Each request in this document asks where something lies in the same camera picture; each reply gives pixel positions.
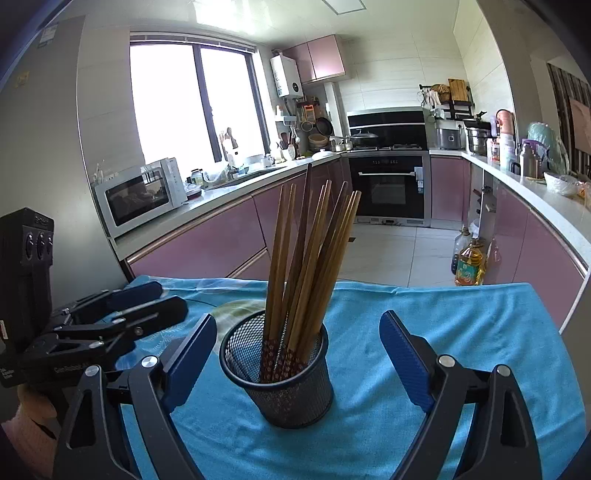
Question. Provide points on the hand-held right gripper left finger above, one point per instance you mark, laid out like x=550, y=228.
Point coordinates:
x=191, y=360

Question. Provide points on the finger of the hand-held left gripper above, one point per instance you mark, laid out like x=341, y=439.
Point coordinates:
x=134, y=293
x=157, y=316

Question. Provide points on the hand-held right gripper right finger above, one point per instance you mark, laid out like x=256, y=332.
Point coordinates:
x=404, y=360

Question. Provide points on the black mesh holder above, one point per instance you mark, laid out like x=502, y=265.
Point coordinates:
x=295, y=397

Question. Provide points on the bunch of wooden chopsticks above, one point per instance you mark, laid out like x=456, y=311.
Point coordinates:
x=295, y=258

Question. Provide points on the person's left forearm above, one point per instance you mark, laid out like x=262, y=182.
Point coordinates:
x=32, y=415

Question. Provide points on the pink kitchen base cabinet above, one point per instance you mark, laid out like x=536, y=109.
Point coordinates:
x=521, y=240
x=198, y=244

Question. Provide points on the blue floral tablecloth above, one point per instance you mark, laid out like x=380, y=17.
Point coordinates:
x=360, y=443

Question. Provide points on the white microwave oven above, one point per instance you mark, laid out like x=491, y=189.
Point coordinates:
x=134, y=198

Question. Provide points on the yellow cooking oil bottle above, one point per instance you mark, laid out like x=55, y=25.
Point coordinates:
x=471, y=267

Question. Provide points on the grey refrigerator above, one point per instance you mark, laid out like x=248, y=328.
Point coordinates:
x=41, y=129

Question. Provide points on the built-in black oven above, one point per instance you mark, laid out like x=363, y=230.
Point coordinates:
x=388, y=189

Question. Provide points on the kitchen window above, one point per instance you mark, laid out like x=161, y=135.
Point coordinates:
x=166, y=101

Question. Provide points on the wok on stove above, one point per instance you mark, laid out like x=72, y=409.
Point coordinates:
x=364, y=138

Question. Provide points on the silver rice cooker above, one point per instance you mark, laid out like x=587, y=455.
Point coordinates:
x=449, y=137

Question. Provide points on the steel stockpot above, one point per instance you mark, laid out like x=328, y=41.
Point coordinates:
x=478, y=138

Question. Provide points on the black range hood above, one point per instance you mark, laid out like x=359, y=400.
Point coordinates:
x=388, y=127

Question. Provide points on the brown clay pot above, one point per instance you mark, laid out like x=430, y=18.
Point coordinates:
x=317, y=142

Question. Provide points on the white bowl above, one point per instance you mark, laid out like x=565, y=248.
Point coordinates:
x=561, y=184

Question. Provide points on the steel thermos flask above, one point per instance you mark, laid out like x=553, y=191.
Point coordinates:
x=531, y=161

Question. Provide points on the hanging frying pan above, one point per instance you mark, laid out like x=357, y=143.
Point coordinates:
x=324, y=125

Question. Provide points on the pink kettle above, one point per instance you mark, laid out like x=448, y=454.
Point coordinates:
x=504, y=123

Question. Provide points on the teal kitchen appliance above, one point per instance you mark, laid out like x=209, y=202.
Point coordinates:
x=547, y=143

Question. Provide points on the white water heater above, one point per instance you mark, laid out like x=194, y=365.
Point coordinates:
x=287, y=76

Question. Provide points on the ceiling light panel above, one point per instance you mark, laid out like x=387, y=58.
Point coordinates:
x=344, y=3

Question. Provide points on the black wall rack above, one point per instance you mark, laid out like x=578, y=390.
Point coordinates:
x=450, y=99

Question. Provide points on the brown wall picture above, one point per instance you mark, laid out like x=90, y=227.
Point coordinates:
x=581, y=122

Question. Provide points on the pink wall cabinet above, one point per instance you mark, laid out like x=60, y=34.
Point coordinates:
x=323, y=60

